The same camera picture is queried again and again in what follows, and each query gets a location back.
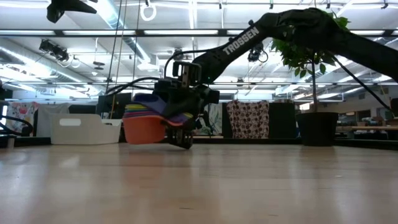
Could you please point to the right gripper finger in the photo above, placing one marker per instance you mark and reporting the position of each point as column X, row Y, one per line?
column 174, row 137
column 187, row 135

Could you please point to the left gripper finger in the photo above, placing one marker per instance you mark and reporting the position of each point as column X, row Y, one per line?
column 77, row 7

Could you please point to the orange measuring cup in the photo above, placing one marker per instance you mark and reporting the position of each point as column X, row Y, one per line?
column 143, row 130

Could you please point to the yellow measuring cup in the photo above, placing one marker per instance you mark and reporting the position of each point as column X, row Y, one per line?
column 135, row 106

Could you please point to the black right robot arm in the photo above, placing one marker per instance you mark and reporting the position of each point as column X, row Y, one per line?
column 357, row 46

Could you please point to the white plastic basket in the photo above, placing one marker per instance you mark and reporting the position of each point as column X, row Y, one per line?
column 90, row 133

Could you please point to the leaf print banner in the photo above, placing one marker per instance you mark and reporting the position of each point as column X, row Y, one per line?
column 216, row 118

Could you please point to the round black ceiling spotlight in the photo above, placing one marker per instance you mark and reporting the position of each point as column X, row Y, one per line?
column 178, row 55

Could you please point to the brown dotted cloth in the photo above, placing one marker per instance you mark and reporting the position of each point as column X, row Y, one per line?
column 247, row 119

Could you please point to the black monitor screen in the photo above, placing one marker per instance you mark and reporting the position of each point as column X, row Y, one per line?
column 112, row 105

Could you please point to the black partition panel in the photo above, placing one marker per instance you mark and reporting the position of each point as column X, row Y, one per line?
column 281, row 121

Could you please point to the grey cloth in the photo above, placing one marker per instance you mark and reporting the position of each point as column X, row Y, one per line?
column 53, row 110

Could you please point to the colourful floral cloth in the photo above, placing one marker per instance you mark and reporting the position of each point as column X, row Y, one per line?
column 21, row 110

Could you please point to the green potted tree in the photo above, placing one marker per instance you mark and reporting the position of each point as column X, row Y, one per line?
column 298, row 59

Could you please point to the black plant pot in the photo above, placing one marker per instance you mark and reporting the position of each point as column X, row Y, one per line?
column 317, row 129

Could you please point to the wooden side table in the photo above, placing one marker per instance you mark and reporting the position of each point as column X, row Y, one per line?
column 373, row 127

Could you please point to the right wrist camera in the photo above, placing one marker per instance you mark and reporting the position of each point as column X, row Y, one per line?
column 196, row 74

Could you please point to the black aluminium table frame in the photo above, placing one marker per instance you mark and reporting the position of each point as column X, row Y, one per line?
column 267, row 141

